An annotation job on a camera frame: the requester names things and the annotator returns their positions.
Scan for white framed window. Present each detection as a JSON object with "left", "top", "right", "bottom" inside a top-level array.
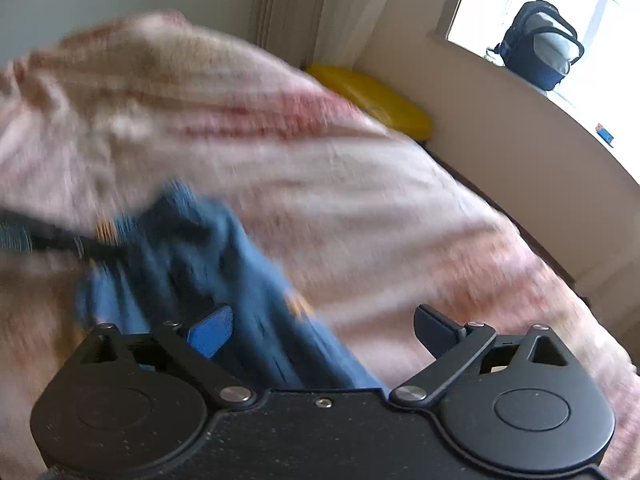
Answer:
[{"left": 446, "top": 0, "right": 640, "bottom": 182}]

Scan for blue printed pants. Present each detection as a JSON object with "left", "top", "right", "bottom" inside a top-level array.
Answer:
[{"left": 75, "top": 180, "right": 392, "bottom": 392}]

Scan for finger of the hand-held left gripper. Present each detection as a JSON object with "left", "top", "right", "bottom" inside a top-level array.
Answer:
[{"left": 0, "top": 210, "right": 123, "bottom": 263}]

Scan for wide beige curtain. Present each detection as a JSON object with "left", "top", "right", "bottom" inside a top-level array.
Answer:
[{"left": 252, "top": 0, "right": 402, "bottom": 74}]

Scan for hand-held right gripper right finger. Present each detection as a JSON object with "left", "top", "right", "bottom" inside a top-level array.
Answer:
[{"left": 388, "top": 303, "right": 584, "bottom": 406}]

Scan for pink floral blanket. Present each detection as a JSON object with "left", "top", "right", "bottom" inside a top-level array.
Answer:
[{"left": 0, "top": 10, "right": 640, "bottom": 480}]

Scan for dark blue backpack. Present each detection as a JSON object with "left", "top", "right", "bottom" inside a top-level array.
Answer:
[{"left": 492, "top": 0, "right": 586, "bottom": 92}]

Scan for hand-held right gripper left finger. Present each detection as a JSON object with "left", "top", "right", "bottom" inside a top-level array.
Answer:
[{"left": 70, "top": 303, "right": 254, "bottom": 405}]

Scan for yellow cushion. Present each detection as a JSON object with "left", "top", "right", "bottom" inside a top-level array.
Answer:
[{"left": 305, "top": 62, "right": 434, "bottom": 142}]

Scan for small blue box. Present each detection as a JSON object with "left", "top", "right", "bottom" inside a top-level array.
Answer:
[{"left": 594, "top": 122, "right": 617, "bottom": 149}]

